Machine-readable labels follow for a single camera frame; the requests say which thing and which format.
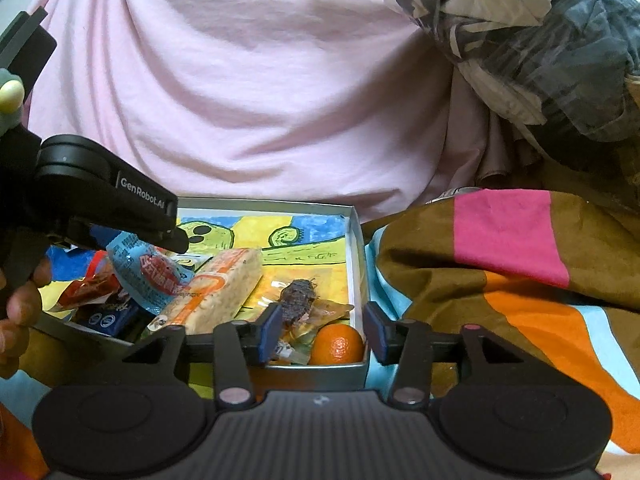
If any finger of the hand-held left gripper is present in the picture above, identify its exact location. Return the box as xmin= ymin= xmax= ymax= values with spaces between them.
xmin=119 ymin=204 xmax=191 ymax=255

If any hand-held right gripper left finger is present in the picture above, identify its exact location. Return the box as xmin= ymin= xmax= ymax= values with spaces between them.
xmin=122 ymin=302 xmax=285 ymax=409

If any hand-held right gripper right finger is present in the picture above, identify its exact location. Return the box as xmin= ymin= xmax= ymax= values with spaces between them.
xmin=364 ymin=301 xmax=522 ymax=409

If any mandarin orange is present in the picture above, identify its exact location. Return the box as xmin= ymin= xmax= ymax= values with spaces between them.
xmin=307 ymin=323 xmax=365 ymax=366

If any light blue snack packet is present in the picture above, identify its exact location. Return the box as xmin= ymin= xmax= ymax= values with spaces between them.
xmin=106 ymin=231 xmax=197 ymax=316

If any beige oat bar packet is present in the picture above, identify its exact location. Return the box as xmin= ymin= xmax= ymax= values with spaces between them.
xmin=146 ymin=246 xmax=264 ymax=336

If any grey tray with cartoon lining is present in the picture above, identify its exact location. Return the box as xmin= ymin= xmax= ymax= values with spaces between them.
xmin=30 ymin=196 xmax=372 ymax=393

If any red snack packet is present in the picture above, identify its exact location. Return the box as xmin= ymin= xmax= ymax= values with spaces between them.
xmin=50 ymin=252 xmax=126 ymax=313

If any person's left hand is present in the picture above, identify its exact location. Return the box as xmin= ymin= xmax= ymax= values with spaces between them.
xmin=0 ymin=257 xmax=53 ymax=381

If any orange clear snack packet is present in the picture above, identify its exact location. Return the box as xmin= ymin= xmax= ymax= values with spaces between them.
xmin=242 ymin=265 xmax=356 ymax=366

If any dark blue snack packet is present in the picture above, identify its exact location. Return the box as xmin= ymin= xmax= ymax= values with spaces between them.
xmin=75 ymin=300 xmax=143 ymax=338

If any pink cloth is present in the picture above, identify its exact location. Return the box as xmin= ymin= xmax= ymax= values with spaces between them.
xmin=22 ymin=0 xmax=506 ymax=221

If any clear plastic bag of clothes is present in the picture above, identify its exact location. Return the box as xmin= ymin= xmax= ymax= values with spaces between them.
xmin=382 ymin=0 xmax=640 ymax=143

